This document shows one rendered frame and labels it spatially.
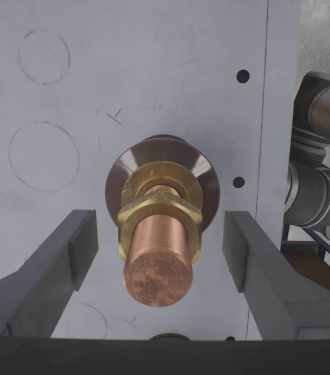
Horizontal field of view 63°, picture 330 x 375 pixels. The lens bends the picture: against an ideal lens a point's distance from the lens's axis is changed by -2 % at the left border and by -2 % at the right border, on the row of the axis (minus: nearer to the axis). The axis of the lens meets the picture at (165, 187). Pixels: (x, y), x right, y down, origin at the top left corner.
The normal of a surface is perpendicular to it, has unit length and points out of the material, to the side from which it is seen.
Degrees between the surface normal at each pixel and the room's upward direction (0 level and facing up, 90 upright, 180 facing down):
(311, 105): 91
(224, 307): 0
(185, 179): 0
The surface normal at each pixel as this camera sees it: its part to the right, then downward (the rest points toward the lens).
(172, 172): 0.00, 0.28
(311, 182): 0.34, -0.28
